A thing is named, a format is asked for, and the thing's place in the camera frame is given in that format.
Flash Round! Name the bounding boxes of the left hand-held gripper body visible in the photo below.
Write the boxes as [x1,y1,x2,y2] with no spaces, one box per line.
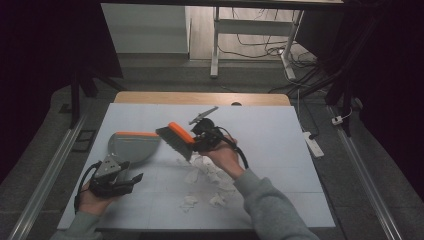
[88,153,134,199]

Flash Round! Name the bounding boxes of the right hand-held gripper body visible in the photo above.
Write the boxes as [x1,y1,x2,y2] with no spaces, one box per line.
[188,106,225,153]

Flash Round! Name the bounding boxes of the orange hand brush grey bristles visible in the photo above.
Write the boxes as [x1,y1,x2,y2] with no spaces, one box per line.
[155,121,197,162]

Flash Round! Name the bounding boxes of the grey dustpan with orange edge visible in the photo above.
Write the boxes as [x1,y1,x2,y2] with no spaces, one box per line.
[107,131,162,183]

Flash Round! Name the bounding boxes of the pile of white paper scraps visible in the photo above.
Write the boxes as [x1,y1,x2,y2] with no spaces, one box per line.
[176,153,242,214]

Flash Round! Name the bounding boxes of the person's right hand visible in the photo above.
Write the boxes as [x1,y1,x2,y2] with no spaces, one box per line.
[199,134,246,181]

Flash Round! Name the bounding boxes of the person's left hand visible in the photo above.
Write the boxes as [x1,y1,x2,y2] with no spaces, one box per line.
[78,181,118,216]

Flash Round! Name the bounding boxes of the wooden table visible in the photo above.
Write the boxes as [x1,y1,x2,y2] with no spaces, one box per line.
[113,91,292,108]

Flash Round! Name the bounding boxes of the light blue board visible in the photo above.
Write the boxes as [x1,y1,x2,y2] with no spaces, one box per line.
[57,102,336,232]

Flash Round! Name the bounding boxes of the black metal stand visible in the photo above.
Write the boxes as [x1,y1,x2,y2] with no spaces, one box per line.
[293,13,384,138]
[68,66,128,129]

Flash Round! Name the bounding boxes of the white power strip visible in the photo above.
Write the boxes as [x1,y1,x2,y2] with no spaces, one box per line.
[302,131,325,159]

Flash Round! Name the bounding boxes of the dark curtain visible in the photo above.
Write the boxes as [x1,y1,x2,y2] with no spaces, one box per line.
[0,0,124,183]
[296,0,424,194]

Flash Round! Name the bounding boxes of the left hand-held gripper cable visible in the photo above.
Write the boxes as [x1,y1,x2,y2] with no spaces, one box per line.
[73,160,103,214]

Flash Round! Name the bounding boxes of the hand-held gripper cable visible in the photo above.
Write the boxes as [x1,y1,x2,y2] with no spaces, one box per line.
[216,125,250,170]
[73,160,103,214]

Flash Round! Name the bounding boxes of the right hand-held gripper cable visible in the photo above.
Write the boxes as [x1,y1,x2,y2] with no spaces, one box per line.
[216,125,250,170]

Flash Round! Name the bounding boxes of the aluminium rail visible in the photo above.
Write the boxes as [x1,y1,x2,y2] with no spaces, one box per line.
[328,105,403,240]
[6,111,88,240]

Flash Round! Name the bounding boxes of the white desk frame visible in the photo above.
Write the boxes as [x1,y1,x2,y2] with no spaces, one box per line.
[209,6,305,81]

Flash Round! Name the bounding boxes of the tangle of black floor cables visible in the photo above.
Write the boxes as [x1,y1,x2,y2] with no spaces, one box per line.
[218,8,323,96]

